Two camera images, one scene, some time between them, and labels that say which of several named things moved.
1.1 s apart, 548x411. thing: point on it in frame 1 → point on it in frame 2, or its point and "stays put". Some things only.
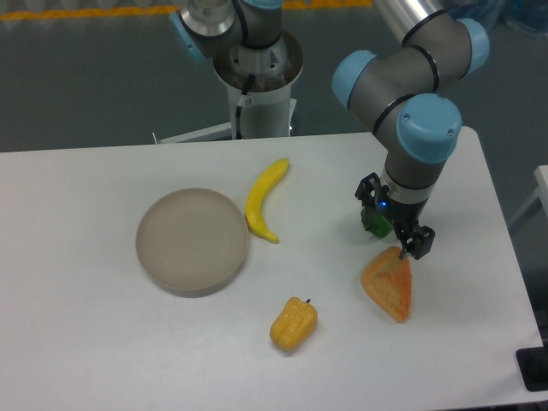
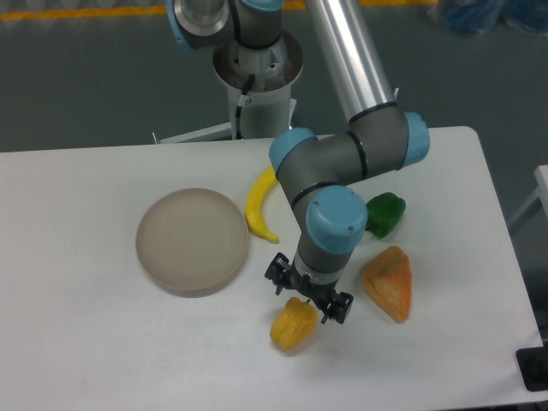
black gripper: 416,240 → 317,294
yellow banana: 254,204 stays put
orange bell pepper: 388,279 stays put
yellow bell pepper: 294,324 stays put
